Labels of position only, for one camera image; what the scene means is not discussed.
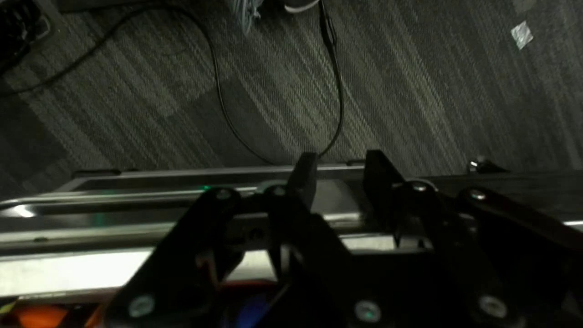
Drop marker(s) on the orange handled pliers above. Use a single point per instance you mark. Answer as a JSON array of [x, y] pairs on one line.
[[48, 317]]

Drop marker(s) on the white paper scrap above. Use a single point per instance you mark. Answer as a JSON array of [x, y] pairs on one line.
[[522, 36]]

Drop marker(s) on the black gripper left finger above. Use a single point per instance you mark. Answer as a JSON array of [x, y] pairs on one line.
[[303, 182]]

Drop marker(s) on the grey metal tool drawer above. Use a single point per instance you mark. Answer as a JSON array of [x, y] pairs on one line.
[[94, 233]]

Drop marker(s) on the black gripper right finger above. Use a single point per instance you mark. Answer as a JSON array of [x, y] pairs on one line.
[[382, 182]]

